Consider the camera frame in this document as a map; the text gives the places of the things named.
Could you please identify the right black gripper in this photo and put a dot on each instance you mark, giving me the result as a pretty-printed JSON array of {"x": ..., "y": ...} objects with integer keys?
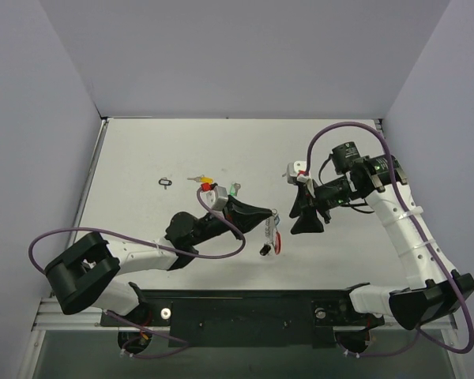
[{"x": 312, "y": 201}]

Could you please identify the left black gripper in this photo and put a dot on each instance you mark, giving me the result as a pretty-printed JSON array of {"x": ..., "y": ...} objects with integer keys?
[{"x": 229, "y": 213}]

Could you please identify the red keyring with keys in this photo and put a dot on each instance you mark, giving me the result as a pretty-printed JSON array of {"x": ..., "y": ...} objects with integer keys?
[{"x": 272, "y": 235}]

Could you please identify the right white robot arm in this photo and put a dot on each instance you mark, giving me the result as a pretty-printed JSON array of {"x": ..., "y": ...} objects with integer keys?
[{"x": 433, "y": 281}]

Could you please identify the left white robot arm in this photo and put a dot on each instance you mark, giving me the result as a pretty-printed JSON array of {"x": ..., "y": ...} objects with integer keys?
[{"x": 85, "y": 274}]

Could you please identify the key with green tag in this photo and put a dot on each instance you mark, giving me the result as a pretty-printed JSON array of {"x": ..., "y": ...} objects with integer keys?
[{"x": 234, "y": 189}]

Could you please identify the key with yellow tag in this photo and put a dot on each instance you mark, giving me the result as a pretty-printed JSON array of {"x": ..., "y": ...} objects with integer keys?
[{"x": 201, "y": 179}]

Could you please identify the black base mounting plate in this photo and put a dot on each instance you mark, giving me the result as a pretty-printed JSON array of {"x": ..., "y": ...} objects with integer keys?
[{"x": 258, "y": 318}]

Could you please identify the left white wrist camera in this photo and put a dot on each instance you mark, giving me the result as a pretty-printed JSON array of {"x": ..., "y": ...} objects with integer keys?
[{"x": 214, "y": 196}]

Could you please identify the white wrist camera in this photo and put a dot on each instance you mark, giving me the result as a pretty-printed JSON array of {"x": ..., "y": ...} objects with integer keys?
[
  {"x": 214, "y": 196},
  {"x": 296, "y": 174}
]

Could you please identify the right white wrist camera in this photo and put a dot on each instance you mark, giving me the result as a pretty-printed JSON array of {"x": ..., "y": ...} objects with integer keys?
[{"x": 296, "y": 174}]

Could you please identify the aluminium frame rail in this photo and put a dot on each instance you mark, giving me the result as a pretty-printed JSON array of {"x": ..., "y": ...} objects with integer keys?
[{"x": 93, "y": 345}]

